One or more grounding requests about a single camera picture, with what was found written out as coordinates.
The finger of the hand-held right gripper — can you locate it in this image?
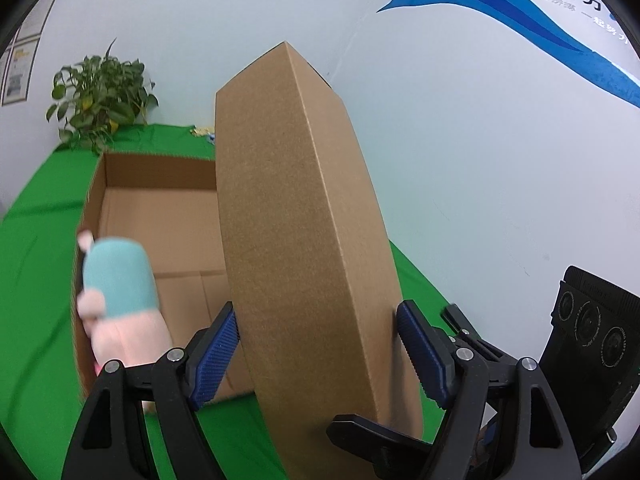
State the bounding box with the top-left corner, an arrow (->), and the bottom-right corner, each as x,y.
440,302 -> 520,362
326,414 -> 441,480

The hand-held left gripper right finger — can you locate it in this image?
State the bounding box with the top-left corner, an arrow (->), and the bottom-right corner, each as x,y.
396,299 -> 583,480

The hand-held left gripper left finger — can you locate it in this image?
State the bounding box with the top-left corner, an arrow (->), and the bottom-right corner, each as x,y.
61,301 -> 240,480

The pink plush toy teal hat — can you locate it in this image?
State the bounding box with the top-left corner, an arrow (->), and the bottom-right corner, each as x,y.
76,230 -> 173,413

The large cardboard box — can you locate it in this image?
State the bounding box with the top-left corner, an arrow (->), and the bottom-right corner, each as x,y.
72,152 -> 258,406

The long cardboard box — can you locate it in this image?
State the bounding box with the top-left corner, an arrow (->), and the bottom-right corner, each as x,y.
214,41 -> 426,478

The green tablecloth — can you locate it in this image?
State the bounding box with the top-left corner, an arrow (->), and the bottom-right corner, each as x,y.
0,122 -> 493,480

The potted green plant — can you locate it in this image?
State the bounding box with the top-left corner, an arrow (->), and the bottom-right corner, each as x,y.
46,37 -> 161,156

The row of framed wall certificates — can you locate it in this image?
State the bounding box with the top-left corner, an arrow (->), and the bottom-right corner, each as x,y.
0,0 -> 68,108

